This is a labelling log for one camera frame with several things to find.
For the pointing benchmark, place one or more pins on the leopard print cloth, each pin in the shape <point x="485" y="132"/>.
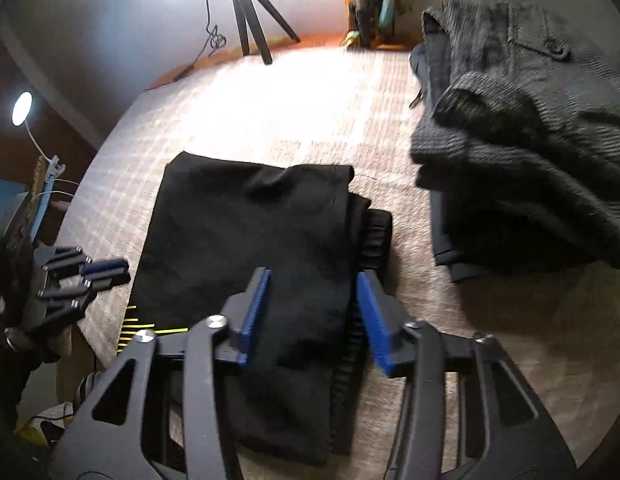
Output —
<point x="32" y="195"/>

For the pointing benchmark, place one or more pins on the black sport pants yellow print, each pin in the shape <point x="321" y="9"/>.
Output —
<point x="230" y="240"/>

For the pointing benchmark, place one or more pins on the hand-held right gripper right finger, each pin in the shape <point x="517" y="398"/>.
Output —
<point x="376" y="325"/>

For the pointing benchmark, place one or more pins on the folded dark pants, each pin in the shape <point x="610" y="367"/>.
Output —
<point x="450" y="255"/>

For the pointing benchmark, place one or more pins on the stack of grey folded clothes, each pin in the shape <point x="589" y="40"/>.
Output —
<point x="520" y="125"/>

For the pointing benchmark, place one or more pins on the small black tripod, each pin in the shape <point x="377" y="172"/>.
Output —
<point x="250" y="10"/>

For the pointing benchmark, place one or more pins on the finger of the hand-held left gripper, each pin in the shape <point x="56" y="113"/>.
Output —
<point x="107" y="266"/>
<point x="110" y="282"/>

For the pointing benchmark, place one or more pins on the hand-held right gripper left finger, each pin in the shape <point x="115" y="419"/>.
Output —
<point x="255" y="310"/>

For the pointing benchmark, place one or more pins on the blue chair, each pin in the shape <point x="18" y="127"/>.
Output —
<point x="10" y="195"/>

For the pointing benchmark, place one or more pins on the white lamp clamp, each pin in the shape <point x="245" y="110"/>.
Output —
<point x="52" y="170"/>

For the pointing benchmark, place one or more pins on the white gooseneck desk lamp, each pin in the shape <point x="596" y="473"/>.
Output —
<point x="23" y="108"/>

